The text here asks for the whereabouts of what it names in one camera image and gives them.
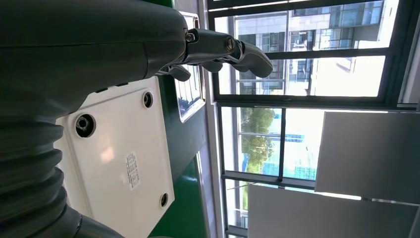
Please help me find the green plastic crate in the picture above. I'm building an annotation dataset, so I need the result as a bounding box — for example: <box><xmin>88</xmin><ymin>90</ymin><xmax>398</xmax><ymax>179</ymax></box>
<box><xmin>141</xmin><ymin>0</ymin><xmax>175</xmax><ymax>8</ymax></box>

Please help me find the metal baking tray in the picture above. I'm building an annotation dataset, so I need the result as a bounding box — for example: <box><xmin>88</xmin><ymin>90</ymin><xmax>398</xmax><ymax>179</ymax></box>
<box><xmin>174</xmin><ymin>11</ymin><xmax>207</xmax><ymax>123</ymax></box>

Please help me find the white electronic scale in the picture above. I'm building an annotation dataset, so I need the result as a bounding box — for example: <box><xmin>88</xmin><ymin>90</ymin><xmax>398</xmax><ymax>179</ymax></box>
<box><xmin>54</xmin><ymin>76</ymin><xmax>175</xmax><ymax>238</ymax></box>

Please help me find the green tree outside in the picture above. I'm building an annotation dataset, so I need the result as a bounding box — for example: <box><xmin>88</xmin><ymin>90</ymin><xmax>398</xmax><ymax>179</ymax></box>
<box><xmin>241</xmin><ymin>108</ymin><xmax>277</xmax><ymax>175</ymax></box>

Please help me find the dark framed window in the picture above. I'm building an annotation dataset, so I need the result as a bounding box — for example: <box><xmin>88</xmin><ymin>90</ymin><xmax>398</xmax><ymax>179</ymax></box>
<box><xmin>207</xmin><ymin>0</ymin><xmax>420</xmax><ymax>111</ymax></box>
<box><xmin>216</xmin><ymin>105</ymin><xmax>325</xmax><ymax>238</ymax></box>

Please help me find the grey flat panel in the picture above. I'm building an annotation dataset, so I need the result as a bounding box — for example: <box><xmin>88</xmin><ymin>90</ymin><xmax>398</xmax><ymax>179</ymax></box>
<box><xmin>315</xmin><ymin>112</ymin><xmax>420</xmax><ymax>205</ymax></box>
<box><xmin>248</xmin><ymin>184</ymin><xmax>420</xmax><ymax>238</ymax></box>

